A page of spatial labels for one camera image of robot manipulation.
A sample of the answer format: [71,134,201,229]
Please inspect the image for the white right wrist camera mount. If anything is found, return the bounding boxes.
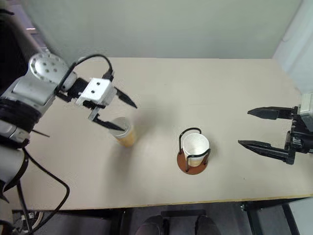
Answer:
[300,92,313,131]

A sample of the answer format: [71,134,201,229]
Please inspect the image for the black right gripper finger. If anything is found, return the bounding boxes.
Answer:
[247,106,294,121]
[237,139,297,165]

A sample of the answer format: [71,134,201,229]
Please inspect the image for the dark rounded shape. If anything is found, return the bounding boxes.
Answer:
[135,215,165,235]

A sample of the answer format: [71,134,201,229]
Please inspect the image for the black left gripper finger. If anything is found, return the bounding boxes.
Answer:
[94,117,126,131]
[114,87,138,109]

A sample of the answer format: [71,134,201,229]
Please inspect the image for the tan paper cup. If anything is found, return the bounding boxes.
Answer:
[109,117,136,148]
[182,133,210,168]

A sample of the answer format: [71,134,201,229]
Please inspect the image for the black hanging cable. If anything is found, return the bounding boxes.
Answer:
[14,145,71,235]

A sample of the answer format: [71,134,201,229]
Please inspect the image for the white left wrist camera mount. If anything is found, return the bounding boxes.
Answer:
[75,77,118,108]

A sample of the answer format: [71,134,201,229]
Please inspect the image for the black wire cup holder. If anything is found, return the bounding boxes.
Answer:
[177,127,212,175]

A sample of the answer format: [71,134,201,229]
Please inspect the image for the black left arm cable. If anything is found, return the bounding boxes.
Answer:
[56,53,115,95]

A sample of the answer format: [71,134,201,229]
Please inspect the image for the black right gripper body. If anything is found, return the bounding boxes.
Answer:
[286,105,313,155]

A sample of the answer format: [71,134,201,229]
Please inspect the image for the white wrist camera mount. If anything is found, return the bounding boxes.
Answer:
[300,92,313,131]
[75,77,118,108]

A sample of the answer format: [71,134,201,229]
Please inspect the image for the black metal table frame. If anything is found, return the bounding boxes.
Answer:
[56,195,313,235]

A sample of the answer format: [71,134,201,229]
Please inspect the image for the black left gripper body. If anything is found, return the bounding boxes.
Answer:
[82,99,108,122]

